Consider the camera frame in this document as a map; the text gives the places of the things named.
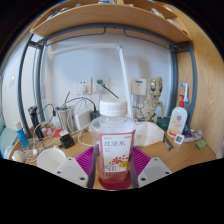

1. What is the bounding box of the white plastic cup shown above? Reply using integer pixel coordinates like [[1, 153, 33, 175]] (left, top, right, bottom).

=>
[[36, 147, 67, 174]]

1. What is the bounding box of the black power adapter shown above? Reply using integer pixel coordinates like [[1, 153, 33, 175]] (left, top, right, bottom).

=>
[[89, 110, 102, 122]]

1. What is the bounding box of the small white thermometer display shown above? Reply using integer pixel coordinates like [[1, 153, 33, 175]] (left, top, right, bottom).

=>
[[173, 133, 185, 145]]

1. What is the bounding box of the white desk lamp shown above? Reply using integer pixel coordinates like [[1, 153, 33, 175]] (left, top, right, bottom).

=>
[[49, 44, 134, 118]]

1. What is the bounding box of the small green block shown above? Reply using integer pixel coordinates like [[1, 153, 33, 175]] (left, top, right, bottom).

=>
[[195, 138, 208, 150]]

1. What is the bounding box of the white power brick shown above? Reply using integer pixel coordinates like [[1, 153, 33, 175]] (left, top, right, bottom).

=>
[[73, 109, 93, 131]]

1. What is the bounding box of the wooden shelf unit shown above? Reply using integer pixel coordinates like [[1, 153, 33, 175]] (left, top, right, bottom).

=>
[[29, 0, 193, 44]]

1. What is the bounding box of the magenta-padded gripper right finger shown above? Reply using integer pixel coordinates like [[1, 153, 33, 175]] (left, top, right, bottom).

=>
[[128, 146, 173, 188]]

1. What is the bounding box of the white pump bottle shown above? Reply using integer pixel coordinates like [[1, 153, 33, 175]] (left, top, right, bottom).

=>
[[166, 94, 188, 139]]

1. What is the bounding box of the clear bottle with pink drink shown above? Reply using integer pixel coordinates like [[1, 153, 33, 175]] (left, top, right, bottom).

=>
[[90, 98, 137, 185]]

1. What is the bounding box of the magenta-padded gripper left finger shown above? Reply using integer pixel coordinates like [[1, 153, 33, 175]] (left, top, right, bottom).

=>
[[53, 146, 100, 189]]

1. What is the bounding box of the dark green pot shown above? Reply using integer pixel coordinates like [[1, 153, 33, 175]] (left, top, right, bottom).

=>
[[156, 116, 171, 131]]

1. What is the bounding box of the white wall socket with plug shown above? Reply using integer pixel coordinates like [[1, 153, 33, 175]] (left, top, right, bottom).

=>
[[93, 77, 111, 95]]

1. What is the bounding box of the white wall panel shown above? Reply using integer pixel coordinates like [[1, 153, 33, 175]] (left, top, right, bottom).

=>
[[130, 78, 148, 96]]

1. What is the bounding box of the black electric shaver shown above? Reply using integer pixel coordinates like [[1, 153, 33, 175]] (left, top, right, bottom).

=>
[[28, 105, 45, 140]]

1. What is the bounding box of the blue bottle with white cap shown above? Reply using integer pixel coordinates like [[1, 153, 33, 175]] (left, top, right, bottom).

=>
[[13, 121, 30, 150]]

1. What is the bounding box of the wooden tree-man figurine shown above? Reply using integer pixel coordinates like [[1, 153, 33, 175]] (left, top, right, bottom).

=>
[[134, 77, 165, 124]]

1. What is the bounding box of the white blue electric toothbrush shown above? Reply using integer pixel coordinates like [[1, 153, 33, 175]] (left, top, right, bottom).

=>
[[179, 82, 191, 111]]

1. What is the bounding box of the small black block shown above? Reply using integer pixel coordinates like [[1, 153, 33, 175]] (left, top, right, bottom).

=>
[[59, 133, 76, 150]]

